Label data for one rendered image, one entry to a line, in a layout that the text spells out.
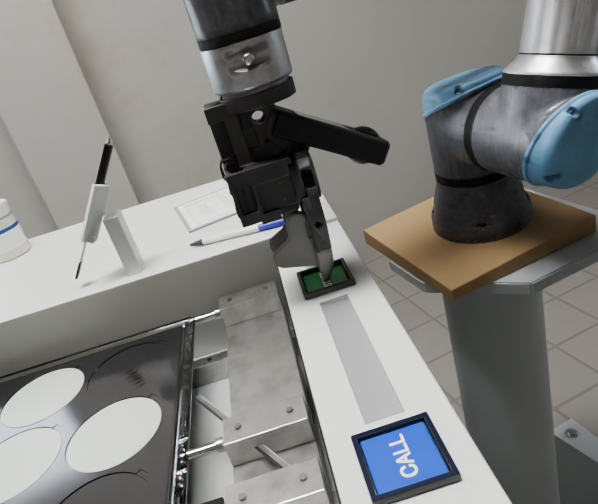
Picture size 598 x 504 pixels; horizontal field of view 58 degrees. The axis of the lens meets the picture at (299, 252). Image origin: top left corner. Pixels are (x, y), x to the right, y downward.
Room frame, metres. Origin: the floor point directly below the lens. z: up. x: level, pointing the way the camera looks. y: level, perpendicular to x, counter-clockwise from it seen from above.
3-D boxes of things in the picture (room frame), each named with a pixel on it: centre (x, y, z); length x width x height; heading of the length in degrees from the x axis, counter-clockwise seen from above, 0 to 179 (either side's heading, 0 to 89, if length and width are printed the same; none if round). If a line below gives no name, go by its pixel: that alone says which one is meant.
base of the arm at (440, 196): (0.76, -0.29, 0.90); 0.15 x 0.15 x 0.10
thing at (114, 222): (0.69, 0.24, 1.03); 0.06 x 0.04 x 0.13; 91
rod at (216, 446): (0.39, 0.14, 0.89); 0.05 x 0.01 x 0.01; 91
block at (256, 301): (0.63, 0.08, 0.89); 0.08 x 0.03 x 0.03; 91
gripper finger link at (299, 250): (0.50, 0.00, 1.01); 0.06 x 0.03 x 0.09; 92
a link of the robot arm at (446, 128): (0.75, -0.29, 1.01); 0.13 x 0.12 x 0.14; 18
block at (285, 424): (0.39, 0.08, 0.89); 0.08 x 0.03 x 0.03; 91
